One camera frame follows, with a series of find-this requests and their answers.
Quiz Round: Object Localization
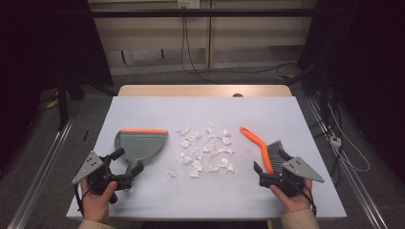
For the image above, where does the person's left hand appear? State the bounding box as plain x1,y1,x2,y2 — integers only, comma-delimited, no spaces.
79,177,118,224

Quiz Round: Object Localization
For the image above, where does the wooden wall post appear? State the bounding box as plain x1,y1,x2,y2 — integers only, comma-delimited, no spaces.
205,0,214,70

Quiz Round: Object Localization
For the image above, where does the right hand-held gripper black cable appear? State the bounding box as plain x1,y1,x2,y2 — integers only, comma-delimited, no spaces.
288,177,318,218

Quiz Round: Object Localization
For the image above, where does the pile of white paper scraps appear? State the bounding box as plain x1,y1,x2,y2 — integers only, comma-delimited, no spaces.
165,124,237,179

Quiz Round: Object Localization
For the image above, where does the orange brush with grey bristles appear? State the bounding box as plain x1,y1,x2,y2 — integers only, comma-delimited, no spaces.
239,126,286,176

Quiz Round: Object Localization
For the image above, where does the wooden table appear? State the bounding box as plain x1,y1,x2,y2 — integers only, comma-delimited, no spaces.
117,84,293,97

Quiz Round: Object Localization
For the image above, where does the grey dustpan with orange lip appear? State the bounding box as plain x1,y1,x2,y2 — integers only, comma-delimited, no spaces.
114,128,169,176

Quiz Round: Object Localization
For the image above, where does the black crossbar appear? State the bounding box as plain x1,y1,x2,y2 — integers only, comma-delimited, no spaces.
90,8,317,18

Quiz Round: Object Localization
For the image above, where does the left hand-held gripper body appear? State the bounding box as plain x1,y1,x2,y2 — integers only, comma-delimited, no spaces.
72,151,135,204

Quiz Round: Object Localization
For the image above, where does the person's right hand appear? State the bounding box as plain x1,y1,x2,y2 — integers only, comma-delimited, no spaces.
268,178,315,215

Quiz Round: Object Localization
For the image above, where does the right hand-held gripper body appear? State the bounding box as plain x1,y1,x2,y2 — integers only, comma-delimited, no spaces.
258,156,326,198

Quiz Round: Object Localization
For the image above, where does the black hanging cable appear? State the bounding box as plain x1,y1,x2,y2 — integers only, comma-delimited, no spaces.
180,15,299,86

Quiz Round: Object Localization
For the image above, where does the left hand-held gripper black cable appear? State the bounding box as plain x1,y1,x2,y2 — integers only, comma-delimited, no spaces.
74,182,87,218

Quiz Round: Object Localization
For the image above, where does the hand-held gripper black cable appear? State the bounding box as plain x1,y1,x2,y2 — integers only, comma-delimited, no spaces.
74,182,87,218
288,177,318,218

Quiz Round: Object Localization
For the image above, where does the white wall socket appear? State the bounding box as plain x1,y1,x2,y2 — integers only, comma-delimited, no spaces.
177,0,202,10

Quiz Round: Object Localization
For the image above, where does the metal floor rail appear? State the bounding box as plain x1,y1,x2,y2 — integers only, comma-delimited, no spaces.
305,94,390,229
6,116,75,229

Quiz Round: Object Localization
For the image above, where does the white cable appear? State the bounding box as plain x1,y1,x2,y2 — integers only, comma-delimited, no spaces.
328,104,372,174

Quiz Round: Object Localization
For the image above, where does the black metal stand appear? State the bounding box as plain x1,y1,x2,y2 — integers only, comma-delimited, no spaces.
56,71,70,132

